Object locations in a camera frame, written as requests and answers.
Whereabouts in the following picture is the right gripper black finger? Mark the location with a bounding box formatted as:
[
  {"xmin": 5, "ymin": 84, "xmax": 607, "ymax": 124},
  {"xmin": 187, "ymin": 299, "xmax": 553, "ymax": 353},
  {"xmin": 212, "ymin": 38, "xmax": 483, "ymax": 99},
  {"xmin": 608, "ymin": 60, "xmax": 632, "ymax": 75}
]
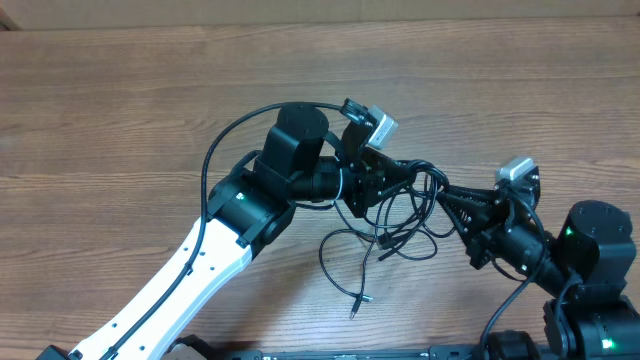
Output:
[
  {"xmin": 439, "ymin": 185, "xmax": 499, "ymax": 204},
  {"xmin": 439, "ymin": 197, "xmax": 498, "ymax": 245}
]

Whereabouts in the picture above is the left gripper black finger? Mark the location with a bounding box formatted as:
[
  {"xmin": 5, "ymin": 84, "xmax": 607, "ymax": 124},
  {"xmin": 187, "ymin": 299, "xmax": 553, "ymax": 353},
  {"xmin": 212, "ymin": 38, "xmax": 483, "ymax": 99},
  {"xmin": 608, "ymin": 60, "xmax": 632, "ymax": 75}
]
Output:
[
  {"xmin": 377, "ymin": 177, "xmax": 416, "ymax": 203},
  {"xmin": 367, "ymin": 149, "xmax": 416, "ymax": 183}
]

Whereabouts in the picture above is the black USB cable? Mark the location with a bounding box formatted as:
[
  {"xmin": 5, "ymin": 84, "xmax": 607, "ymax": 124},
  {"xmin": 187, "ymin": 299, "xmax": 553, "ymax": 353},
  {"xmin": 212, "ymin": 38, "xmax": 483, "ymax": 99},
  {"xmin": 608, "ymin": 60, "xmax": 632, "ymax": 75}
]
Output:
[{"xmin": 348, "ymin": 158, "xmax": 459, "ymax": 320}]

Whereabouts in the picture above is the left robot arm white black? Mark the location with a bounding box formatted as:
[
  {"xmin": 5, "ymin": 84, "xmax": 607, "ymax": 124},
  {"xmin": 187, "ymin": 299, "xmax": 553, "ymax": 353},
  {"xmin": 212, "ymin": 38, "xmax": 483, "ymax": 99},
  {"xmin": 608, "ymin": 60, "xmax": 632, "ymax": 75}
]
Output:
[{"xmin": 39, "ymin": 100, "xmax": 416, "ymax": 359}]

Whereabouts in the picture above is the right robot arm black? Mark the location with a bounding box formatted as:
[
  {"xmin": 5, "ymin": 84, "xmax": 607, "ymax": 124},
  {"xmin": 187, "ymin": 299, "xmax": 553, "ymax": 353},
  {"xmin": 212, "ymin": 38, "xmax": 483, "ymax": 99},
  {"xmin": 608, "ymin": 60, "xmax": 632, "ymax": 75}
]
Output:
[{"xmin": 437, "ymin": 168, "xmax": 639, "ymax": 359}]

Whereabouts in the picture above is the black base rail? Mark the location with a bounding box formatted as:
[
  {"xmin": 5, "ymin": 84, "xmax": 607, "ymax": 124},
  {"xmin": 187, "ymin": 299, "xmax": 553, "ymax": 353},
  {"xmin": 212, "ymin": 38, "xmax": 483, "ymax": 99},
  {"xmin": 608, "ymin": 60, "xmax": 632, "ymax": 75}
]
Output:
[{"xmin": 159, "ymin": 334, "xmax": 501, "ymax": 360}]

